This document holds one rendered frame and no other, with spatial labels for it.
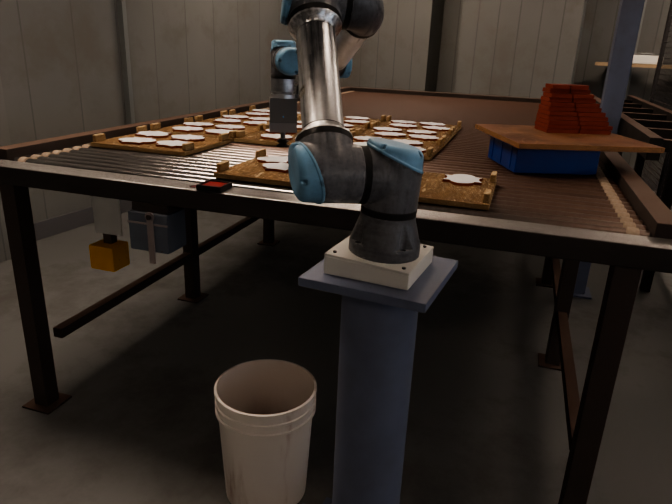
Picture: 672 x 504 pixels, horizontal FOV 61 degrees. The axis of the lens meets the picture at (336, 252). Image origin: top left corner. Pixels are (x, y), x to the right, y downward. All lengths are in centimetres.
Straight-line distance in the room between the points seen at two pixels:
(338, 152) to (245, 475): 103
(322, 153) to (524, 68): 525
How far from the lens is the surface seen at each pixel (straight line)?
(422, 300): 109
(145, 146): 228
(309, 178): 107
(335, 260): 116
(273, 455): 171
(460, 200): 158
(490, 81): 630
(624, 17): 339
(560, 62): 622
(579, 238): 146
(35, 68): 429
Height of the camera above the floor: 131
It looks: 20 degrees down
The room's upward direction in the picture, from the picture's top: 2 degrees clockwise
